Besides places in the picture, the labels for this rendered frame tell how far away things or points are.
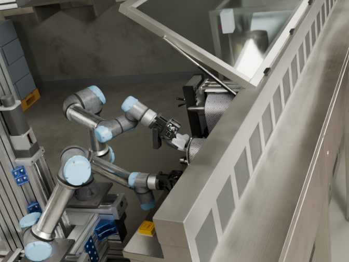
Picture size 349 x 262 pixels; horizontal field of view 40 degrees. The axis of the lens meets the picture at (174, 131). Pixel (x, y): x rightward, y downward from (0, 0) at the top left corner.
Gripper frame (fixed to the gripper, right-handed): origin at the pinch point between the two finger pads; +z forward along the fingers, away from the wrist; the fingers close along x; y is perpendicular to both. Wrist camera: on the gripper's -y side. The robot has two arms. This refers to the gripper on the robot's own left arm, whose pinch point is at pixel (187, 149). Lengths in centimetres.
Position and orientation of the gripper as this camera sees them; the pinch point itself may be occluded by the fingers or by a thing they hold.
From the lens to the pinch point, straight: 216.5
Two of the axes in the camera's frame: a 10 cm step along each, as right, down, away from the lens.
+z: 8.2, 5.8, -0.5
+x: 4.0, -5.0, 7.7
